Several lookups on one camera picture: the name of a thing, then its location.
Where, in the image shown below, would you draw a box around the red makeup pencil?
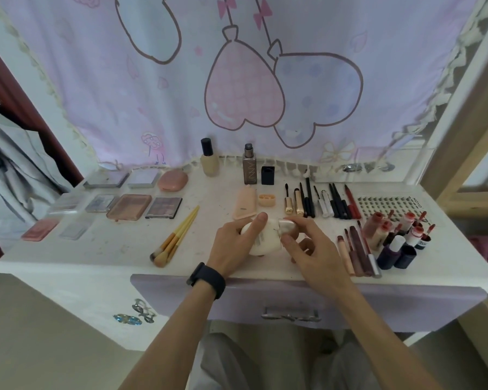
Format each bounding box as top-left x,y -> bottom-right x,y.
344,184 -> 363,220

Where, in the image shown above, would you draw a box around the wooden bed frame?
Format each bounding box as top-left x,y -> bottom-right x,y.
421,89 -> 488,390

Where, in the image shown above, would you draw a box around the dark pencil pink tip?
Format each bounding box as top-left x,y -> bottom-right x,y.
332,182 -> 354,220

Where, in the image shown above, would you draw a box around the brown blush palette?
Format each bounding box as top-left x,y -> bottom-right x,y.
106,193 -> 153,221

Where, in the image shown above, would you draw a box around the person's right forearm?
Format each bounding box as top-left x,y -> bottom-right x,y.
327,286 -> 444,390

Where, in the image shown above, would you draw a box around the small pale tube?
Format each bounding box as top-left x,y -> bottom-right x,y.
406,226 -> 426,248

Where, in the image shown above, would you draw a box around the pink cartoon cloth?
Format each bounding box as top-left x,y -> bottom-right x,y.
0,0 -> 488,171

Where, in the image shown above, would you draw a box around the false eyelash tray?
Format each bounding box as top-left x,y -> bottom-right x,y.
356,194 -> 426,220

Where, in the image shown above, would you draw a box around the pink rounded compact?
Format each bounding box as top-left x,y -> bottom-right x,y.
157,169 -> 189,192

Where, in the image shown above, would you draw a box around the white round pump bottle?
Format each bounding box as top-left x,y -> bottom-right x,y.
240,218 -> 286,257

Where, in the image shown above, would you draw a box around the silver drawer handle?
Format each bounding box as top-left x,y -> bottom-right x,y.
261,306 -> 322,323

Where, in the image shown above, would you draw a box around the dark square foundation bottle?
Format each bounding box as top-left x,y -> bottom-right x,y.
242,143 -> 257,185

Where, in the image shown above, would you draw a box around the person's left hand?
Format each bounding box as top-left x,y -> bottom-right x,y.
206,212 -> 269,279

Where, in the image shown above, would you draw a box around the red applicator wand silver cap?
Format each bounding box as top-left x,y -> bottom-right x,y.
357,219 -> 383,280

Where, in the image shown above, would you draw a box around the clear square palette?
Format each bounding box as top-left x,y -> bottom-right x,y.
59,219 -> 93,241

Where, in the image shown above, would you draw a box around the white dressing table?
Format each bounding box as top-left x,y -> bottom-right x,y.
0,0 -> 488,352

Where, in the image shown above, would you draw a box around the clear dome bottle cap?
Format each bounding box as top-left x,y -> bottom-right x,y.
275,217 -> 298,237

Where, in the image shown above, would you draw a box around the white hanging garment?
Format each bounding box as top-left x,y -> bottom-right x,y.
0,105 -> 74,252

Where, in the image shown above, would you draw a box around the beige tube black cap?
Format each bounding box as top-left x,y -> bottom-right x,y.
372,221 -> 403,251

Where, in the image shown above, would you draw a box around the purple drawer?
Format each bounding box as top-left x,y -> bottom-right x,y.
130,274 -> 488,334

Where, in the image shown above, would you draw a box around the black smartwatch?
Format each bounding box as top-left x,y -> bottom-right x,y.
187,262 -> 227,300

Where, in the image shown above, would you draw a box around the silver square palette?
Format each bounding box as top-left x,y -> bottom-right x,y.
85,194 -> 119,213

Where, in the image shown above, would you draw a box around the small grey square palette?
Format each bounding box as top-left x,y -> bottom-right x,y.
126,169 -> 160,189

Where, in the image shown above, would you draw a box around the short black makeup pencil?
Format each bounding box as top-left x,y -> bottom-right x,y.
328,183 -> 342,219

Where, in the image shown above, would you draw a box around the peach pump bottle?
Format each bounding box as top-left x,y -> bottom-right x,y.
233,185 -> 257,220

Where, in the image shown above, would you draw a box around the dark red wooden door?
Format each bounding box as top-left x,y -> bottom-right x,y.
0,34 -> 84,272

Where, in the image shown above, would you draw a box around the person's left forearm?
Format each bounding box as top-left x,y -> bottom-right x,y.
118,288 -> 216,390

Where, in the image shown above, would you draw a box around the yellow handled makeup brushes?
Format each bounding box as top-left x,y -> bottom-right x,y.
154,207 -> 200,268

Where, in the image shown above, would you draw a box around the pink concealer tube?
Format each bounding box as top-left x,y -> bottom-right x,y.
336,235 -> 356,277

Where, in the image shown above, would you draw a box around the person's right hand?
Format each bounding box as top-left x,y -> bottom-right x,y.
280,216 -> 352,301

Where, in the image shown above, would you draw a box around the beige cap lip wand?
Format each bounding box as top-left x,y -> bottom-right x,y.
343,227 -> 365,277

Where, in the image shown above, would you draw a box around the pink blush compact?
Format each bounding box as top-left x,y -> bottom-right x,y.
21,218 -> 61,242

